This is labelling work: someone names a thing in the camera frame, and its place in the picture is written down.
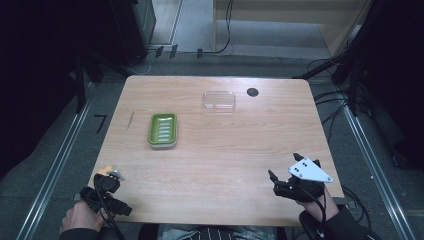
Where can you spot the aluminium floor rail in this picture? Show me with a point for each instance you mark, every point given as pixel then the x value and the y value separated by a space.
pixel 376 170
pixel 56 163

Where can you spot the clear plastic box lid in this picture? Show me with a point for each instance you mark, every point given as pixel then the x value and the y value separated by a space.
pixel 219 101

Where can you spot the dark curtain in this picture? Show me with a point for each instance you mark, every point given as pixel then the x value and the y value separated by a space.
pixel 396 73
pixel 33 76

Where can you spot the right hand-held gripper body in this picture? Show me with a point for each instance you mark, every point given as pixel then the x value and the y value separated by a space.
pixel 301 181

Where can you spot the person's striped clothing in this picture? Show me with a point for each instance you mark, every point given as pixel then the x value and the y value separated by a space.
pixel 213 233

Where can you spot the person's right hand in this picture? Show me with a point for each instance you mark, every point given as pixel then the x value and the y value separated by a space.
pixel 318 208

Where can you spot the black round table grommet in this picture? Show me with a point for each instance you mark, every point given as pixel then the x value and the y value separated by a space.
pixel 252 92

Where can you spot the person's left hand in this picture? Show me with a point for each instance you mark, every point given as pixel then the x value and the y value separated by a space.
pixel 81 217

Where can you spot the light wooden furniture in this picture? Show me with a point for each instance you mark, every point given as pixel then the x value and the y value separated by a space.
pixel 286 8

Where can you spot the black metal stand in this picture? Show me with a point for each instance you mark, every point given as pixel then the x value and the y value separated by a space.
pixel 351 83
pixel 80 83

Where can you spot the black floor tape piece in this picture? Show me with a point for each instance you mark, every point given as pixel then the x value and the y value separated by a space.
pixel 173 51
pixel 199 53
pixel 159 51

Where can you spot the green soap dish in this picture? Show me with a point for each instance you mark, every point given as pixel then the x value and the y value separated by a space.
pixel 162 130

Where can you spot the black cabinet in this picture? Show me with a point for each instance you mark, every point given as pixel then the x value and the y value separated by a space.
pixel 133 30

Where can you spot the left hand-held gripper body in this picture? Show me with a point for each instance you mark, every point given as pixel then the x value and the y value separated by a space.
pixel 107 183

